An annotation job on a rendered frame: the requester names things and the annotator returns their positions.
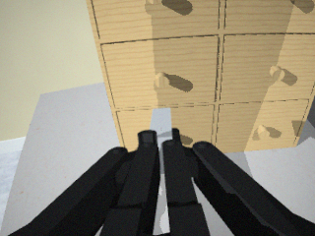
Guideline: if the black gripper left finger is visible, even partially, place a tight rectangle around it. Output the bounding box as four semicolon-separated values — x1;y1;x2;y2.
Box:
8;108;163;236

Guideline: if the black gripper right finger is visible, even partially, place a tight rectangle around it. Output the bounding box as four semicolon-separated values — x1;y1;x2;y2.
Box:
160;107;315;236

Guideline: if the small tan wooden chest of drawers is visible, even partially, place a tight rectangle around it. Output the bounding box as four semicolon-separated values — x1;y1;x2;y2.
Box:
86;0;315;153

